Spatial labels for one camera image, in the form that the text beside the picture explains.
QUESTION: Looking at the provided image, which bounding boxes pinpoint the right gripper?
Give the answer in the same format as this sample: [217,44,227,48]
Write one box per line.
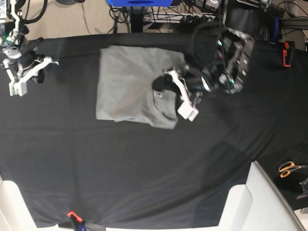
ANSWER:
[1,47,52,84]

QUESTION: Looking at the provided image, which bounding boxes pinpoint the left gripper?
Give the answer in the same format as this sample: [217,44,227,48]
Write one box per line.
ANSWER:
[153,64,217,106]

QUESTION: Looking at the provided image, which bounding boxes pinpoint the grey T-shirt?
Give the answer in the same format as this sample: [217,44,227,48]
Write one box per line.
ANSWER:
[96,46,185,129]

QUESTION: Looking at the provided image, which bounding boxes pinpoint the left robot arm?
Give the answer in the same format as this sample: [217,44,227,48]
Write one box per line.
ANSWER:
[166,0,270,108]

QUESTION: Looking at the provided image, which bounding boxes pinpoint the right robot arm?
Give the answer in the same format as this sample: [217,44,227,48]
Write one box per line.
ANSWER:
[0,0,59,97]

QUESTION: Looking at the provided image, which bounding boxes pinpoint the black table cloth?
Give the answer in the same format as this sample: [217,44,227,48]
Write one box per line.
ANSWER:
[0,33,308,229]

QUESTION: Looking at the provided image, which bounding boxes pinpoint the blue plastic box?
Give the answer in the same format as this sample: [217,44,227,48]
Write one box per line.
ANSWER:
[106,0,173,7]

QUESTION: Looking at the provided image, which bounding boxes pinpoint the red black clamp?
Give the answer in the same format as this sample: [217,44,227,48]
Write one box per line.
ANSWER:
[282,41,295,67]

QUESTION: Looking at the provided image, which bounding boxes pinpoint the white chair part left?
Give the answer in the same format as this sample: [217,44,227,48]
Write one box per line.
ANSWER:
[0,177,37,231]

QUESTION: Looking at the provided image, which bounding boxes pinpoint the red clamp front edge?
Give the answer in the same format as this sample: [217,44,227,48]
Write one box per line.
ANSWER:
[67,211,83,223]

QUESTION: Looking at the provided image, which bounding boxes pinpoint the white chair back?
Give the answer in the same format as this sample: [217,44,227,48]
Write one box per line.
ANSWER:
[218,161,305,231]

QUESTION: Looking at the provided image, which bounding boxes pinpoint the black object right edge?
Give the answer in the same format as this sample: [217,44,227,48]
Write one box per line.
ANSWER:
[296,178,308,200]

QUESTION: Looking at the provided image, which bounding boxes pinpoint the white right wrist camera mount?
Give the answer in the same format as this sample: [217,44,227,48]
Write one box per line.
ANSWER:
[5,59,59,97]

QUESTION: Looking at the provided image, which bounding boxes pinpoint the black metal stand post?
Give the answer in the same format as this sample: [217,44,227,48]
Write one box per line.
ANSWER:
[128,6,148,33]

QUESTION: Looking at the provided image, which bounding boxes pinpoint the orange handled scissors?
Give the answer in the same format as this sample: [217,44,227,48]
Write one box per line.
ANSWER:
[278,161,308,178]

